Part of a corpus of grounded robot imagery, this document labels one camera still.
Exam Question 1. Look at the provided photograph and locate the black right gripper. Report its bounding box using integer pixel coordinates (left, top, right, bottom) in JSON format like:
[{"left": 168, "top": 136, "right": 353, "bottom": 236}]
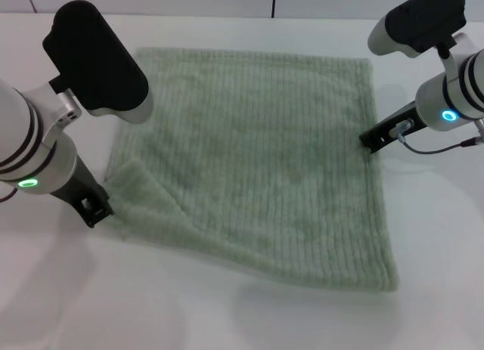
[{"left": 358, "top": 101, "right": 428, "bottom": 155}]

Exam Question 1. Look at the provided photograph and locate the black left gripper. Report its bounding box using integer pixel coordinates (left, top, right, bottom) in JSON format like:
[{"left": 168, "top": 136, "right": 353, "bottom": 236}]
[{"left": 48, "top": 152, "right": 115, "bottom": 229}]

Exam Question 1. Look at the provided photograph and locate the light green ribbed towel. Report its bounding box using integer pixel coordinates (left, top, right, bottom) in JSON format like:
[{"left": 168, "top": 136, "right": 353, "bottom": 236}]
[{"left": 104, "top": 47, "right": 400, "bottom": 293}]

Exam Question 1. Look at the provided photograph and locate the grey cable with silver plug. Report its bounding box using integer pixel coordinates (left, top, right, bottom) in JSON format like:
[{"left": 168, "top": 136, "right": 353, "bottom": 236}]
[{"left": 391, "top": 118, "right": 484, "bottom": 155}]

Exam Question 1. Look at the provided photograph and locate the dark red thin cable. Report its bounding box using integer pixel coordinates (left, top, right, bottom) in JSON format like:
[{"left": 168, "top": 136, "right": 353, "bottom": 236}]
[{"left": 0, "top": 186, "right": 18, "bottom": 206}]

